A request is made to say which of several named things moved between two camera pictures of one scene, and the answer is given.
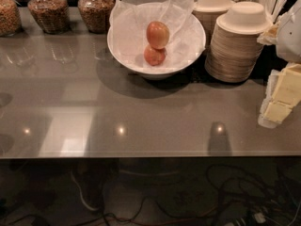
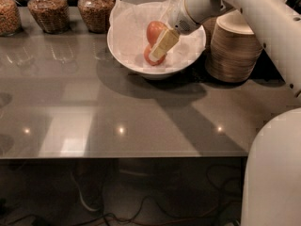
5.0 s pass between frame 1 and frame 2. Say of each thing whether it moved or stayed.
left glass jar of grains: stayed
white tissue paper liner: stayed
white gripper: moved
